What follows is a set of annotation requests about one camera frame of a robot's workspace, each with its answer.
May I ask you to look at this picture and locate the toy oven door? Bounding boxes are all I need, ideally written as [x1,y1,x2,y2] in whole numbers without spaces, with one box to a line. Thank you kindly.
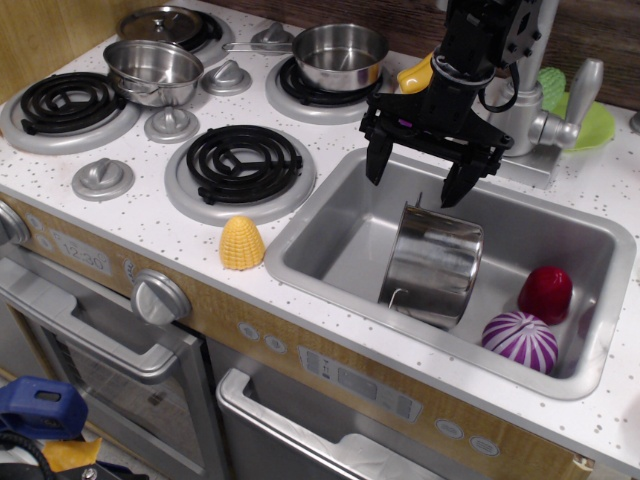
[1,249,229,479]

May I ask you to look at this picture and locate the silver oven dial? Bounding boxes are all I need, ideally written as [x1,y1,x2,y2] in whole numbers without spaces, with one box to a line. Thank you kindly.
[130,269,192,326]

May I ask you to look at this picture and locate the steel bowl pot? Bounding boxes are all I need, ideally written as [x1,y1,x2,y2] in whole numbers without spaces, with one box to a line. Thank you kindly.
[103,40,204,107]

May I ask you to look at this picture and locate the black burner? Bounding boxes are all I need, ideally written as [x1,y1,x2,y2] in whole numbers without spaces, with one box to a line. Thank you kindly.
[165,125,316,226]
[178,10,235,68]
[1,72,141,155]
[265,57,394,125]

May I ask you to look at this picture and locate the back right black burner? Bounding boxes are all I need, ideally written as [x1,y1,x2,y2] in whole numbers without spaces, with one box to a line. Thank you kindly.
[265,57,394,125]

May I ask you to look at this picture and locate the green toy corn piece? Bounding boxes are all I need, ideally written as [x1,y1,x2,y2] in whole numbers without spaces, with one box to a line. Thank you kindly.
[537,67,566,111]

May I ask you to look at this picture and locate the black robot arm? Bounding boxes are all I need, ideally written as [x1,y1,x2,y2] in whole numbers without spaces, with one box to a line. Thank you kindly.
[360,1,541,208]

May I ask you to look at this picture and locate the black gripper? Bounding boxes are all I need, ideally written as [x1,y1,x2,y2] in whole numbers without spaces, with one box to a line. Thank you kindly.
[360,73,514,208]

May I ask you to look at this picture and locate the silver stove knob middle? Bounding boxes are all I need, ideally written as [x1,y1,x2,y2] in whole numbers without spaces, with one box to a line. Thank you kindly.
[144,106,200,144]

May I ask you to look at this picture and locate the silver stove knob back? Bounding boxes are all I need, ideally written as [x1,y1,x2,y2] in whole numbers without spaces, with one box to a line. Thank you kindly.
[251,22,294,44]

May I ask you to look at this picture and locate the yellow toy corn piece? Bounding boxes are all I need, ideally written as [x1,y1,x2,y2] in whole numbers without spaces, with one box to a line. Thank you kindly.
[219,216,266,271]

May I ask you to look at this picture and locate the yellow toy bell pepper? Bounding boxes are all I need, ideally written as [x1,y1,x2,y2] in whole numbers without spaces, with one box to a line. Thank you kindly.
[396,53,433,94]

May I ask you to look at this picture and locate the silver stove knob upper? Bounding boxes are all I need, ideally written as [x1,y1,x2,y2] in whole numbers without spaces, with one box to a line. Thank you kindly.
[201,60,252,96]

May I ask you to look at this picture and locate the steel pot lid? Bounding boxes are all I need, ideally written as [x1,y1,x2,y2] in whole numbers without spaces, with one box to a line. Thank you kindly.
[116,5,203,44]

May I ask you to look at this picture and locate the silver oven dial left edge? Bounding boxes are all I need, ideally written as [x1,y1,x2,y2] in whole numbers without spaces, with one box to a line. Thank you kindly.
[0,201,31,246]

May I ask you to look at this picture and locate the steel saucepan with handle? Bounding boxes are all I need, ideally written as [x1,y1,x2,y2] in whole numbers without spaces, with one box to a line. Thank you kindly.
[223,24,389,92]

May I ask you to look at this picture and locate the toy dishwasher door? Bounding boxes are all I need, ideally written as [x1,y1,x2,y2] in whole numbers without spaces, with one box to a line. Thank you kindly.
[215,367,506,480]

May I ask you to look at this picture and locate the front centre black burner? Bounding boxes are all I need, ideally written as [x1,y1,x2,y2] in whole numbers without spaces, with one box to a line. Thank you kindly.
[165,125,316,226]

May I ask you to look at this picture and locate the silver toy faucet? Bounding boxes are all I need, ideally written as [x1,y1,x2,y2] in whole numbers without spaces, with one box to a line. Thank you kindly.
[488,1,604,189]

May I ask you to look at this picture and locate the back left black burner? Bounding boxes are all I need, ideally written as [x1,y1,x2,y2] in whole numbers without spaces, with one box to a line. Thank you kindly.
[178,10,235,68]

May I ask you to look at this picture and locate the purple striped toy onion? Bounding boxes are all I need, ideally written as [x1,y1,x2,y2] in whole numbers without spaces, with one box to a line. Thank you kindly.
[481,311,559,374]

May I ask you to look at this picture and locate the red toy vegetable half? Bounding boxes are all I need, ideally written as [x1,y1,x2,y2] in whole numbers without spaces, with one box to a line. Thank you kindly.
[517,266,573,325]

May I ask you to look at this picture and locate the silver stove knob front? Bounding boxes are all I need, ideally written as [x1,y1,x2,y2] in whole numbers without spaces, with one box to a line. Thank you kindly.
[71,158,135,202]

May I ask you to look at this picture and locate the yellow cloth scrap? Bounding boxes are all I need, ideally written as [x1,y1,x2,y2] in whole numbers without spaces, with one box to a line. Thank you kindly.
[42,438,102,473]

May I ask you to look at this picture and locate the silver stove knob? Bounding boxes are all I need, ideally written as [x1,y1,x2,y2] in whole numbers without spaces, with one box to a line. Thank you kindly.
[144,106,200,144]
[251,22,294,44]
[71,158,135,202]
[201,60,252,96]

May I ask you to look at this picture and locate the grey toy sink basin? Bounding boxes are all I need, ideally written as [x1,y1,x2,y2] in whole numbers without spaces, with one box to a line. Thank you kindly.
[265,149,636,400]

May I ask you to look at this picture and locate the front left black burner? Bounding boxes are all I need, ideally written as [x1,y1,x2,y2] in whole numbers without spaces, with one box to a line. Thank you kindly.
[1,72,141,155]

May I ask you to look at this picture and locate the green toy plate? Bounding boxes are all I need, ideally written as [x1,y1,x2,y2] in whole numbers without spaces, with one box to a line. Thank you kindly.
[543,92,615,152]

